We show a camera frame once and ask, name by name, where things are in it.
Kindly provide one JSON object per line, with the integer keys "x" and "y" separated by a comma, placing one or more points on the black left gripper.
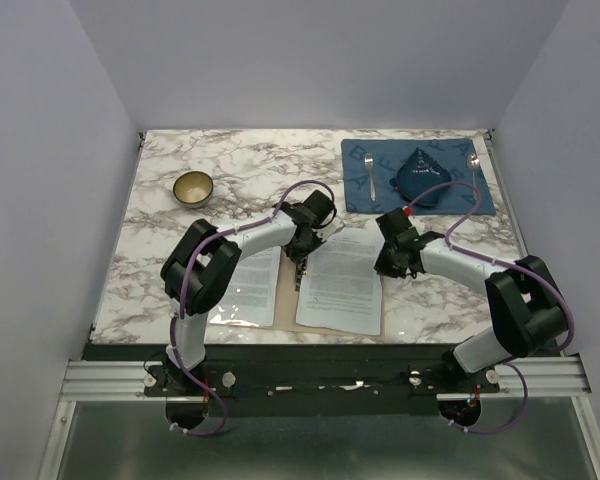
{"x": 296, "y": 257}

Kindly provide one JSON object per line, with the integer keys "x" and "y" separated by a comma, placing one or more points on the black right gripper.
{"x": 384, "y": 267}

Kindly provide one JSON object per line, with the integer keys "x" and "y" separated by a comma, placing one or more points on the chrome folder clip mechanism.
{"x": 300, "y": 272}

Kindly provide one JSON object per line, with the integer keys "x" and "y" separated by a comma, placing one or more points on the beige paper folder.
{"x": 286, "y": 303}

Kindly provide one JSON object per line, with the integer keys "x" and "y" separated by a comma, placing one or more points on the printed white paper sheet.
{"x": 250, "y": 297}

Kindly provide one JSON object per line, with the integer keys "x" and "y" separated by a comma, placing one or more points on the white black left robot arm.
{"x": 199, "y": 270}

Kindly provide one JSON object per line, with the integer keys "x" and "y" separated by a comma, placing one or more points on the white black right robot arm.
{"x": 526, "y": 308}

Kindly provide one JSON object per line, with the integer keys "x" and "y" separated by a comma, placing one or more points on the blue cloth placemat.
{"x": 381, "y": 175}

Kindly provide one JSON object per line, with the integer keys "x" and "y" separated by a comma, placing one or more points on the silver fork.
{"x": 369, "y": 165}

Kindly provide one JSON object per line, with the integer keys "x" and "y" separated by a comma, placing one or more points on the dark blue ceramic dish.
{"x": 419, "y": 173}

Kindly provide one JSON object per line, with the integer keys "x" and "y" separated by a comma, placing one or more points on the silver spoon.
{"x": 473, "y": 164}

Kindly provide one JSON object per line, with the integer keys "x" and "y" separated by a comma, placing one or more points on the beige ceramic bowl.
{"x": 193, "y": 189}

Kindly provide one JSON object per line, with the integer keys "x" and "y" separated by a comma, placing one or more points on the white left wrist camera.
{"x": 334, "y": 227}

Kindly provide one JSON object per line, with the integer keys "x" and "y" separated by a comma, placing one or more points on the black mounting base rail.
{"x": 320, "y": 380}

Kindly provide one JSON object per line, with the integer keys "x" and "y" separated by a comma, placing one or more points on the aluminium frame rail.
{"x": 100, "y": 381}

